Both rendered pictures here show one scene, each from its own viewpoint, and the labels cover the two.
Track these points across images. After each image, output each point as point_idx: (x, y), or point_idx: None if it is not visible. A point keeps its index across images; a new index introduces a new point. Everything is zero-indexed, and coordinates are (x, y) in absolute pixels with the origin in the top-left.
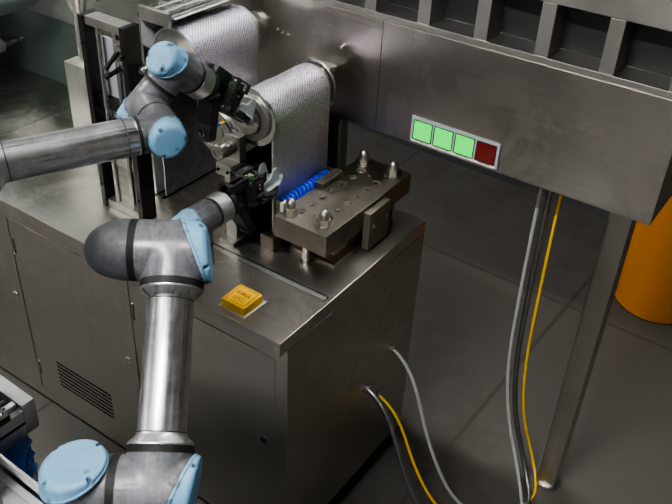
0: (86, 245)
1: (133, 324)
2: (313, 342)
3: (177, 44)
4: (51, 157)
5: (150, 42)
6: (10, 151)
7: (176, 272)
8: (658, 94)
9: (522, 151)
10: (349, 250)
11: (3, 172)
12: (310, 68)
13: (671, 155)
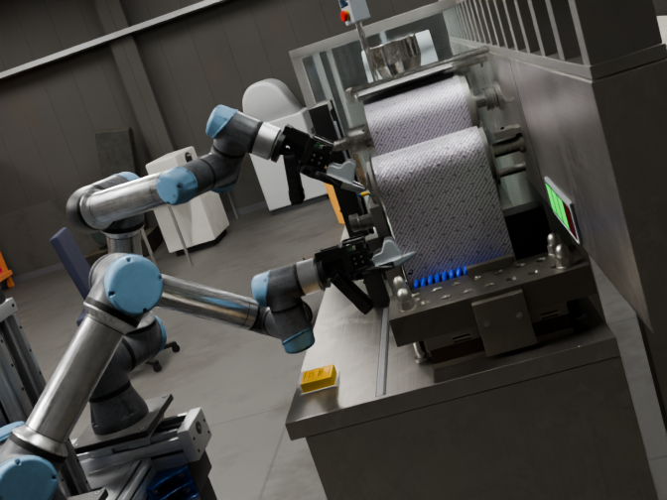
0: None
1: None
2: (359, 444)
3: None
4: (109, 202)
5: None
6: (93, 197)
7: (92, 295)
8: (582, 74)
9: (580, 211)
10: (466, 352)
11: (87, 213)
12: (466, 130)
13: (616, 187)
